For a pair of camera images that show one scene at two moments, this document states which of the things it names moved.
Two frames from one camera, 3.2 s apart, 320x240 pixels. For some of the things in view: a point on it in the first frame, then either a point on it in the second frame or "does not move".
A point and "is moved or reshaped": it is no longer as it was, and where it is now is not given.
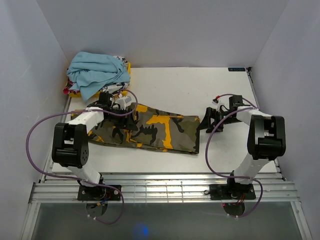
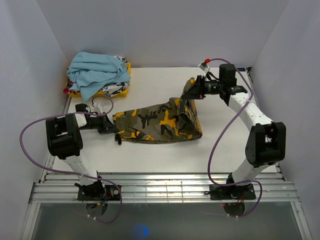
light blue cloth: [90, 71] does not move
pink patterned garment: [66, 90] does not move
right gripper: [206, 121] -> [197, 91]
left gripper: [126, 123] -> [107, 126]
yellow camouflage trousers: [157, 129] is moved or reshaped
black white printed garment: [113, 88] does not move
